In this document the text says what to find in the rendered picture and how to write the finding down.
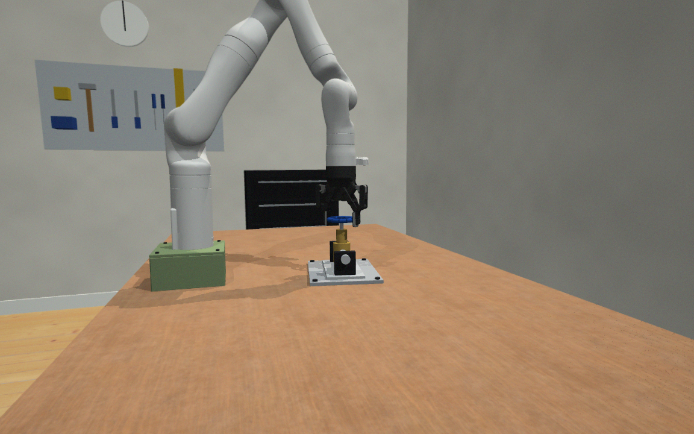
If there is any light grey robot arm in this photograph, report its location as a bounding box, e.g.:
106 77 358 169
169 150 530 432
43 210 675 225
164 0 369 250

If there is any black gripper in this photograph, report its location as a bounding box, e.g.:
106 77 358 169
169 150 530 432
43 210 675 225
315 166 368 227

